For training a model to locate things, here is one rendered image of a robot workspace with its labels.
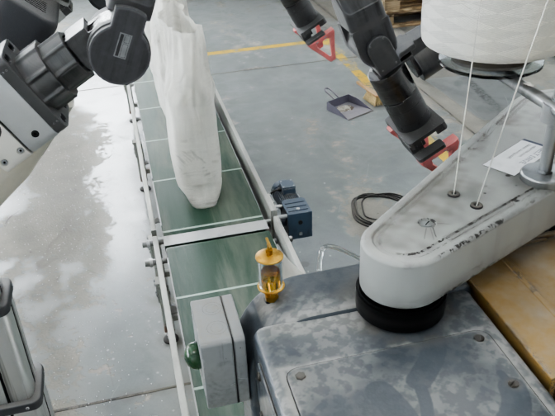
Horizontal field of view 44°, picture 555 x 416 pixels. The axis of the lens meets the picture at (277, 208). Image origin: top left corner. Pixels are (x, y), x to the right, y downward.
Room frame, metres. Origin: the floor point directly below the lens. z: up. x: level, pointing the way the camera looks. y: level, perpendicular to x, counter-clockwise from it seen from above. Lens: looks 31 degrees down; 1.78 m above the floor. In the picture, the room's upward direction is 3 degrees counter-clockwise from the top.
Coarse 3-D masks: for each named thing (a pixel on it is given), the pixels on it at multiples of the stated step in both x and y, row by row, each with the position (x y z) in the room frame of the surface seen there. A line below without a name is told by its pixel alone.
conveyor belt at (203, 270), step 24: (216, 240) 2.12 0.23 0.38; (240, 240) 2.11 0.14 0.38; (264, 240) 2.10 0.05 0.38; (192, 264) 1.97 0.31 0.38; (216, 264) 1.96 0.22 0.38; (240, 264) 1.96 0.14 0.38; (192, 288) 1.83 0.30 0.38; (216, 288) 1.82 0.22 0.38; (240, 288) 1.82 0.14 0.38; (240, 312) 1.69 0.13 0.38; (192, 336) 1.59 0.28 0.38; (216, 408) 1.30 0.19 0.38; (240, 408) 1.29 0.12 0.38
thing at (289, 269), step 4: (280, 248) 1.10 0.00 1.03; (284, 256) 1.08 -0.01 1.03; (284, 260) 1.08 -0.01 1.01; (288, 260) 1.06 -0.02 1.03; (284, 264) 1.08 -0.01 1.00; (288, 264) 1.06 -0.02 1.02; (292, 264) 1.05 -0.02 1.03; (284, 268) 1.08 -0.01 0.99; (288, 268) 1.06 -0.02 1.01; (292, 268) 1.05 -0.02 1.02; (296, 268) 1.03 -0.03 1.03; (284, 272) 1.08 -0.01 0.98; (288, 272) 1.06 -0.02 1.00; (292, 272) 1.05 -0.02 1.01; (296, 272) 1.03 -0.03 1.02; (300, 272) 1.02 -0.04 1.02; (284, 276) 1.08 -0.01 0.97; (288, 276) 1.06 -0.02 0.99; (292, 276) 1.05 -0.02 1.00
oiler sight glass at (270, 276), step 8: (280, 264) 0.56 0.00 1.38; (264, 272) 0.56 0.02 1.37; (272, 272) 0.55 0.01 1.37; (280, 272) 0.56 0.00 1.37; (264, 280) 0.56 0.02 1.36; (272, 280) 0.55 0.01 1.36; (280, 280) 0.56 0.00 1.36; (264, 288) 0.56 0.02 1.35; (272, 288) 0.55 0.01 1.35; (280, 288) 0.56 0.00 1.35
